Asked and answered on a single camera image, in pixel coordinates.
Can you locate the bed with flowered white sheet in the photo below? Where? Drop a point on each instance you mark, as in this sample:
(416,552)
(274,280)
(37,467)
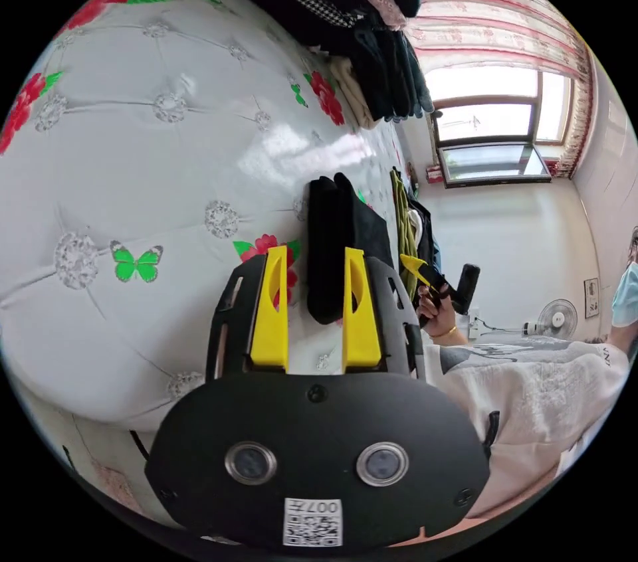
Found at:
(149,163)

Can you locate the pile of folded clothes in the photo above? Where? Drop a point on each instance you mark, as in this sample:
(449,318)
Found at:
(359,19)

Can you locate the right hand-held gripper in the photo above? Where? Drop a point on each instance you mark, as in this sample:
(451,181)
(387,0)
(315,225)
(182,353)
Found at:
(448,290)

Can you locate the person's body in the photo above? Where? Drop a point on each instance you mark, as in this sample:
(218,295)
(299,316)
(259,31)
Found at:
(523,387)

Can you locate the black long pants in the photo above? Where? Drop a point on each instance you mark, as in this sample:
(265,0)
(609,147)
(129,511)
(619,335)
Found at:
(331,243)

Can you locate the person's right forearm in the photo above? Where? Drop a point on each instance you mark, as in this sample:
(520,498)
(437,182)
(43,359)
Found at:
(451,335)

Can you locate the window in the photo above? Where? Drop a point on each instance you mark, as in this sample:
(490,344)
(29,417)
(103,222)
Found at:
(491,133)

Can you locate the person's right hand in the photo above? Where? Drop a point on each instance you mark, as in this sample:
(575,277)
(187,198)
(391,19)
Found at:
(434,315)

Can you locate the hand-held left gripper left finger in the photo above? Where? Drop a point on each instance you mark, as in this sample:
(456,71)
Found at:
(269,323)

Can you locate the white fan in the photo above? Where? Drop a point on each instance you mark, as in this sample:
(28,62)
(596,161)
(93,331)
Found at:
(558,318)

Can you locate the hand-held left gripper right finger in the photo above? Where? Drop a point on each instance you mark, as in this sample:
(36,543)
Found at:
(360,323)

